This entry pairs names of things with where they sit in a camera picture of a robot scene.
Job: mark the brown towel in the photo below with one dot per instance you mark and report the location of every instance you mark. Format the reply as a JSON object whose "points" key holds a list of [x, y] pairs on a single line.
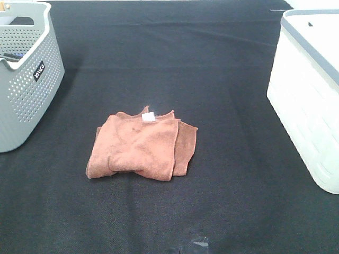
{"points": [[155, 147]]}

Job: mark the black tablecloth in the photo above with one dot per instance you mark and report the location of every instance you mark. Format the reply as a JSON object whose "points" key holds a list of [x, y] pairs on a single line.
{"points": [[246, 190]]}

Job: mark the white storage bin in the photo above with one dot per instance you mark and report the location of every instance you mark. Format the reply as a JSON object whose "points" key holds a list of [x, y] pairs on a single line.
{"points": [[303, 89]]}

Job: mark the grey perforated laundry basket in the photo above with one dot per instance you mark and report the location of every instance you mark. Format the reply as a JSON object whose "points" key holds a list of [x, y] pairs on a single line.
{"points": [[31, 70]]}

